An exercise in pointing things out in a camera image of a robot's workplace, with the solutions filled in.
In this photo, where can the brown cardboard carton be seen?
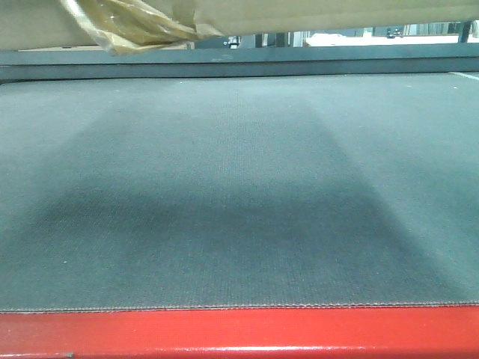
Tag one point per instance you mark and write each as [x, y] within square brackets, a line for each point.
[125, 27]

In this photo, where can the dark green conveyor belt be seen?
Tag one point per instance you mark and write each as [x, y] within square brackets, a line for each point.
[270, 192]

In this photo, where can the red conveyor front edge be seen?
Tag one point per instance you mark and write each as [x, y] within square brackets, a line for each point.
[362, 332]

